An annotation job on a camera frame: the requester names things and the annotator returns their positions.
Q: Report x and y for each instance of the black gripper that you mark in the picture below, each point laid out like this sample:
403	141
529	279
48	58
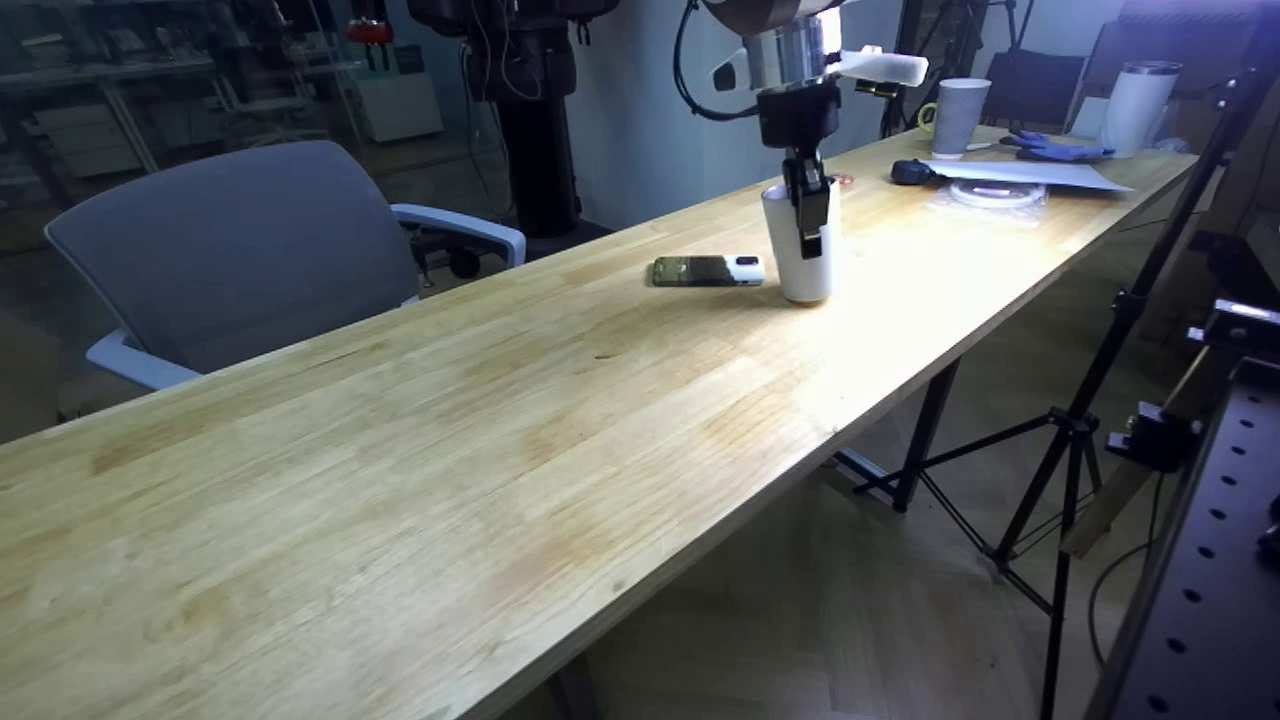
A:
800	118

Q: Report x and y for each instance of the white ceramic mug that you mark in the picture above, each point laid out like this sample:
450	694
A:
778	257

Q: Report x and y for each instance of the small black round object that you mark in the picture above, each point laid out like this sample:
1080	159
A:
913	173

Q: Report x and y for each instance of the shiny dark smartphone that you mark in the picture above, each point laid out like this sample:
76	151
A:
684	272

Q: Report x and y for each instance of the grey paper cup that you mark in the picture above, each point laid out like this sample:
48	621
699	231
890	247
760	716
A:
962	123

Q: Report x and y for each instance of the white flat paper pad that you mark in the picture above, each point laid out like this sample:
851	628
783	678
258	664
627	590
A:
1042	173

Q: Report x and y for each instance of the dark monitor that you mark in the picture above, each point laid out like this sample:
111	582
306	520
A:
1032	86

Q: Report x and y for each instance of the blue cloth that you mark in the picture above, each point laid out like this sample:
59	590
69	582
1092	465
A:
1063	145

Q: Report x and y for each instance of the black table leg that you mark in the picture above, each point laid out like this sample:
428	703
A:
926	432

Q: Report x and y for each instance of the black background stand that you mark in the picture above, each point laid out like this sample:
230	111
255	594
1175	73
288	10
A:
535	145

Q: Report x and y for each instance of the white paper roll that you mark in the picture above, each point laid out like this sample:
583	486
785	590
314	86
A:
1140	115

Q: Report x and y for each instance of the black table clamp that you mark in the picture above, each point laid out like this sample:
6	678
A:
1154	432

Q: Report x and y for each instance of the white background box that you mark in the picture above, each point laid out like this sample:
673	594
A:
397	104

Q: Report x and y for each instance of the small red background item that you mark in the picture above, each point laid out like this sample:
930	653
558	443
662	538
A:
364	31

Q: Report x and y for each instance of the black perforated breadboard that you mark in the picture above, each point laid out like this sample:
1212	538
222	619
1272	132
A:
1201	600

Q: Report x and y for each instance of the grey office chair white armrests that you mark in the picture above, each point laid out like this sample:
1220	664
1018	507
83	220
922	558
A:
243	255

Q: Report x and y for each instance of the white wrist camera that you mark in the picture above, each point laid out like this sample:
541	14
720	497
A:
880	66

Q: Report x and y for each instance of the black camera tripod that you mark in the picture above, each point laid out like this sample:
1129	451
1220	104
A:
1066	425

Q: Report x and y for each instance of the grey topped camera device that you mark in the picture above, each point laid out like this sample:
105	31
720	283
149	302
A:
1242	325

